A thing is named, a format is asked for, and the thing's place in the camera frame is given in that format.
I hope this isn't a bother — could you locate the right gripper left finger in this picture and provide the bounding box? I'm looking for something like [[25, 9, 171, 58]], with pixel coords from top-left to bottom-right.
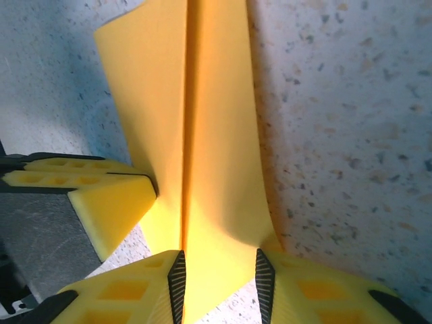
[[55, 249, 187, 324]]

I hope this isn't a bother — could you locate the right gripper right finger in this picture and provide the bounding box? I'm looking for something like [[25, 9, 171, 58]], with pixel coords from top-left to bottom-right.
[[254, 248, 428, 324]]

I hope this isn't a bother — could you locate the yellow cloth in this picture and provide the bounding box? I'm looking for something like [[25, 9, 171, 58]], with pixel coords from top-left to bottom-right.
[[93, 0, 281, 324]]

